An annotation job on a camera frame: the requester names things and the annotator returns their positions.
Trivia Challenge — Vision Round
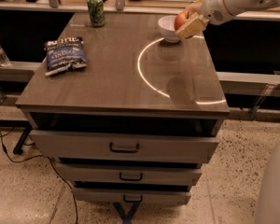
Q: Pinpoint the top drawer with handle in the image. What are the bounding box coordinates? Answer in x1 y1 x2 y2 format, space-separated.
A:
30 130 218 163

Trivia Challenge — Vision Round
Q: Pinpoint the grey drawer cabinet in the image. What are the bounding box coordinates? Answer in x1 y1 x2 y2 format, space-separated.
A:
17 13 229 193

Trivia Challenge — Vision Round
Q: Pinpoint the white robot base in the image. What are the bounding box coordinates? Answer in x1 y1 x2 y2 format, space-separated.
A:
255 143 280 224

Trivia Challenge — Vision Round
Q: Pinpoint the white bowl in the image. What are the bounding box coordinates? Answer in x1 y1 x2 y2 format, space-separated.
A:
158 15 180 43

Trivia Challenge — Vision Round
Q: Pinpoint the middle drawer with handle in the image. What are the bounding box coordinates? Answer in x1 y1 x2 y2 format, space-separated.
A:
56 163 202 186

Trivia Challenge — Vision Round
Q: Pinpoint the green soda can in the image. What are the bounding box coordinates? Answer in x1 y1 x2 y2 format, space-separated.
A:
87 0 105 27

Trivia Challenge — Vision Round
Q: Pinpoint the bottom drawer with handle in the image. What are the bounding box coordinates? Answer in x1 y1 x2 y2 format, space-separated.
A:
72 188 190 205

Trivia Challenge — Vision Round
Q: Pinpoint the black floor cable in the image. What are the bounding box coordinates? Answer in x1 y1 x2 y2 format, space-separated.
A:
0 124 79 224

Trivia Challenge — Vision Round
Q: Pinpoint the red apple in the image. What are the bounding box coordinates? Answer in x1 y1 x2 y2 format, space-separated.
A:
174 10 193 31

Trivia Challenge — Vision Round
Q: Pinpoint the blue chip bag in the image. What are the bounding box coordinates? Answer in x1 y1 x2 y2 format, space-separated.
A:
44 36 87 77

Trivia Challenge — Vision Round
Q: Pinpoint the drawer with handle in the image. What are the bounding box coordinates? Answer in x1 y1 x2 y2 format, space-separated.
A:
72 188 190 205
56 163 202 186
30 130 218 163

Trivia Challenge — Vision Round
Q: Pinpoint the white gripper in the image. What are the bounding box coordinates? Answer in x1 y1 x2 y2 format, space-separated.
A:
175 0 240 38

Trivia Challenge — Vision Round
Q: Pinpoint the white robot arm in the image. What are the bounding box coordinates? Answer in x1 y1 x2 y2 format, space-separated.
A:
175 0 280 38

